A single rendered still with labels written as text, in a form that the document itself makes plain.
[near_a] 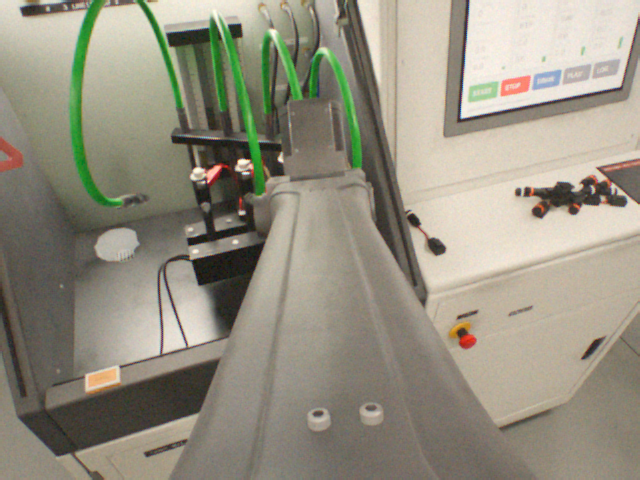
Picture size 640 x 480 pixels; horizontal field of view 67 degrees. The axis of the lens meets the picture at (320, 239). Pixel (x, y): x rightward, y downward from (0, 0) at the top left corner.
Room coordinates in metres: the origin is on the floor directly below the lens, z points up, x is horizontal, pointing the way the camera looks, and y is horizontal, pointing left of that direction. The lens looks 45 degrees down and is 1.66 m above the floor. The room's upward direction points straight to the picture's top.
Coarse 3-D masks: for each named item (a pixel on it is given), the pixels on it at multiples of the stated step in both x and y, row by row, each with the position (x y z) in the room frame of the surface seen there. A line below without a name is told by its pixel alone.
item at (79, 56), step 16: (96, 0) 0.66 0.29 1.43; (144, 0) 0.80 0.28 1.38; (96, 16) 0.64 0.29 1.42; (80, 32) 0.60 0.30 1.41; (160, 32) 0.84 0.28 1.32; (80, 48) 0.58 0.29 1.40; (160, 48) 0.85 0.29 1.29; (80, 64) 0.57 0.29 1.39; (80, 80) 0.55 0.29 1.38; (176, 80) 0.86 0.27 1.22; (80, 96) 0.54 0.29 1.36; (176, 96) 0.86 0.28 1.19; (80, 112) 0.53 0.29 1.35; (80, 128) 0.51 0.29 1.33; (80, 144) 0.50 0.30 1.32; (80, 160) 0.49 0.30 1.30; (80, 176) 0.49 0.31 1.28; (96, 192) 0.49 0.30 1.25
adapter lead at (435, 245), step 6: (408, 210) 0.74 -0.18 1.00; (408, 216) 0.72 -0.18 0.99; (414, 216) 0.72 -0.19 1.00; (414, 222) 0.71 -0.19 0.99; (420, 222) 0.71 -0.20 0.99; (420, 228) 0.70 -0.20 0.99; (432, 240) 0.65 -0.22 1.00; (438, 240) 0.65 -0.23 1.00; (432, 246) 0.64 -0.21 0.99; (438, 246) 0.63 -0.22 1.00; (444, 246) 0.64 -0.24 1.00; (438, 252) 0.63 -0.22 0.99; (444, 252) 0.63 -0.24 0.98
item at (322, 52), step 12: (324, 48) 0.77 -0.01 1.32; (336, 60) 0.72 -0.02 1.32; (312, 72) 0.81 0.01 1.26; (336, 72) 0.70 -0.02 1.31; (312, 84) 0.82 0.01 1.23; (348, 84) 0.69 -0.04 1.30; (312, 96) 0.82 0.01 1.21; (348, 96) 0.67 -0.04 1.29; (348, 108) 0.65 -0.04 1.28; (348, 120) 0.65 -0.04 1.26; (360, 144) 0.63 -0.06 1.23; (360, 156) 0.62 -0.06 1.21; (360, 168) 0.62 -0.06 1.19
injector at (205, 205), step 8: (192, 176) 0.68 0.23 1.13; (200, 192) 0.67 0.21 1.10; (208, 192) 0.67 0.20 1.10; (200, 200) 0.67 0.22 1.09; (208, 200) 0.67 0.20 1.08; (200, 208) 0.67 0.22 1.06; (208, 208) 0.65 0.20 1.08; (208, 216) 0.67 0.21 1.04; (208, 224) 0.67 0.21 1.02; (208, 232) 0.67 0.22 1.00
